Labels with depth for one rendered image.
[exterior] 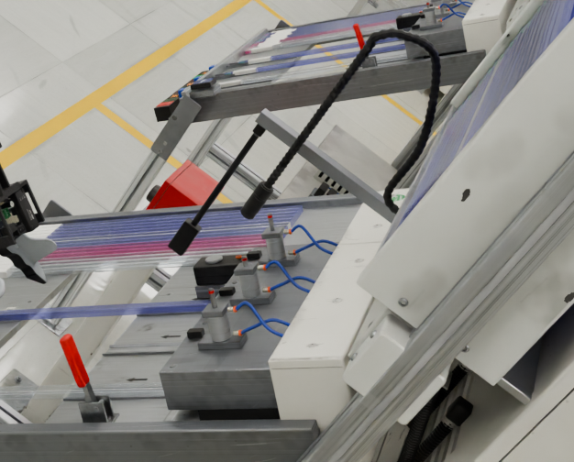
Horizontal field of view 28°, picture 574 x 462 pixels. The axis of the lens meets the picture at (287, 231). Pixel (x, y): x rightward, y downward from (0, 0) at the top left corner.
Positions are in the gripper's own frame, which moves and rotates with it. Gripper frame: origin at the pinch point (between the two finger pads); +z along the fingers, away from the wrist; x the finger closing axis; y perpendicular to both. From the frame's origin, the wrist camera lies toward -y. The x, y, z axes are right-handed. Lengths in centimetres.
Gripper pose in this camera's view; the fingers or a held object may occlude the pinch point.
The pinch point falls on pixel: (10, 313)
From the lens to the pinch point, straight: 136.8
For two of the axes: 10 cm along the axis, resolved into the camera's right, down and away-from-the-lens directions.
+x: 2.7, -3.8, 8.8
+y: 9.0, -2.3, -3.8
